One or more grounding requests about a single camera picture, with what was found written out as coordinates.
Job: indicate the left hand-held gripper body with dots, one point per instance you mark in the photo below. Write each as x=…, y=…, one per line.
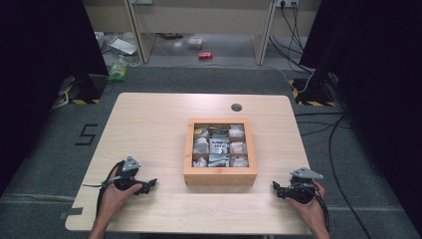
x=127, y=172

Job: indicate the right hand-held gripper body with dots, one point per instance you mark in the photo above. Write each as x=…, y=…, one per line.
x=303, y=192

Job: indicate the wooden tea box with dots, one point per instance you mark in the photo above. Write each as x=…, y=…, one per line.
x=219, y=176

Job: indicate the person's right hand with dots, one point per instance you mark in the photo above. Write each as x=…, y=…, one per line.
x=313, y=209

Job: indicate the person's left hand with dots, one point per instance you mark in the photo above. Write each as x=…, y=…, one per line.
x=114, y=200

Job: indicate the assorted tea packets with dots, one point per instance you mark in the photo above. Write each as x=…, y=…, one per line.
x=219, y=146

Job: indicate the black stand base striped tape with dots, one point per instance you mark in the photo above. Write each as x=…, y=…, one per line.
x=86, y=91
x=312, y=94

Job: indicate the green packet on floor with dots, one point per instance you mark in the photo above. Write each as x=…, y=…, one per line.
x=117, y=71

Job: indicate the black curtain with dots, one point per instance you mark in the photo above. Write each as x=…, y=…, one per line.
x=381, y=83
x=40, y=83

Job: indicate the clear plastic bag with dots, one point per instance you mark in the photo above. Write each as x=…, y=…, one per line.
x=122, y=46

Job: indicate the red can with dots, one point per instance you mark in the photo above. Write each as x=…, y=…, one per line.
x=205, y=55

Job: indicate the clear plastic container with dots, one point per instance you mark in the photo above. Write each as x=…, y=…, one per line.
x=195, y=42

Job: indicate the beige desk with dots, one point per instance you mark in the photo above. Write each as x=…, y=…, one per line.
x=199, y=16

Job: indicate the white wall socket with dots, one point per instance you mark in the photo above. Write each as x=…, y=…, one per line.
x=287, y=2

